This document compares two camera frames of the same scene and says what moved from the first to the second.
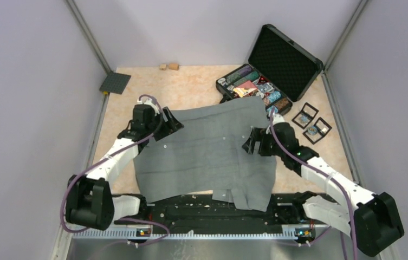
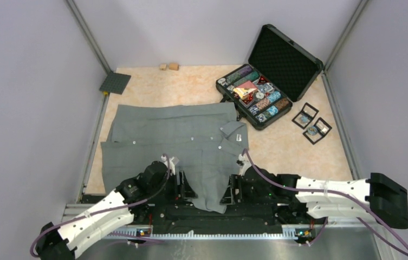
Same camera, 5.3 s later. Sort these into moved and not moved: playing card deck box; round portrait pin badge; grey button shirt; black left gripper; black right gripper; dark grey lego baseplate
Moved: black left gripper; grey button shirt; black right gripper
Not moved: playing card deck box; dark grey lego baseplate; round portrait pin badge
